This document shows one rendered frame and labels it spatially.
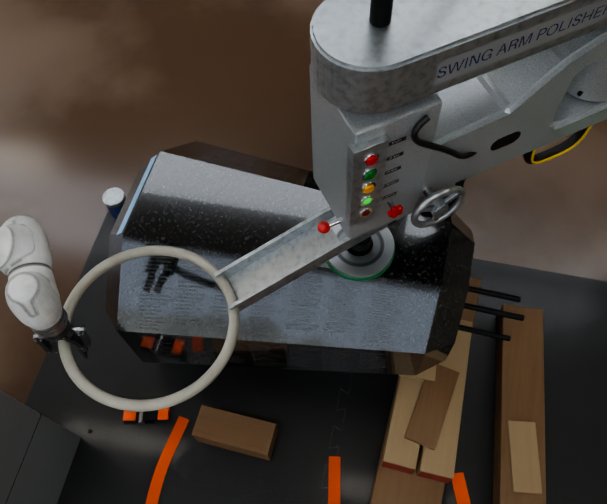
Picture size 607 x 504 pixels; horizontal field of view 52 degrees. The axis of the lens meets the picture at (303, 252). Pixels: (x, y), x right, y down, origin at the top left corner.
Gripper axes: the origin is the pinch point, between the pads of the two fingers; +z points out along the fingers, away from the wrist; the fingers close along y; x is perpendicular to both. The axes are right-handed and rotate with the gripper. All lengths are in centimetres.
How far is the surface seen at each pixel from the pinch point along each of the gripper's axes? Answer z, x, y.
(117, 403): -11.0, -20.7, 13.9
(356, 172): -67, 1, 75
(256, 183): -4, 48, 59
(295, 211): -5, 34, 69
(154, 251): -10.7, 22.8, 25.7
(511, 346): 60, 0, 152
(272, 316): 10, 6, 58
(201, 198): -3, 45, 41
